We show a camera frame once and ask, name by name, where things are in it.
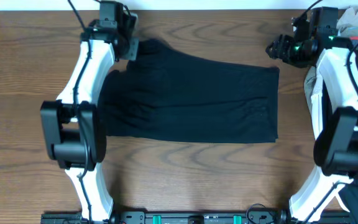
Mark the black t-shirt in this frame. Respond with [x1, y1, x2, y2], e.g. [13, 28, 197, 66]
[98, 39, 280, 144]

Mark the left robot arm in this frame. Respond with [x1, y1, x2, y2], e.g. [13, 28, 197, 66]
[40, 26, 139, 223]

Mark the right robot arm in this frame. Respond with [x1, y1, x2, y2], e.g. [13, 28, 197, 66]
[266, 35, 358, 223]

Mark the white garment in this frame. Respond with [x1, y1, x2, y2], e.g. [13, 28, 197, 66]
[309, 77, 351, 212]

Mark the beige garment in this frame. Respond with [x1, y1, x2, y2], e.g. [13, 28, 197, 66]
[304, 6, 358, 113]

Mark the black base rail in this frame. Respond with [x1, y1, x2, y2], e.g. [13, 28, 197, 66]
[40, 208, 351, 224]

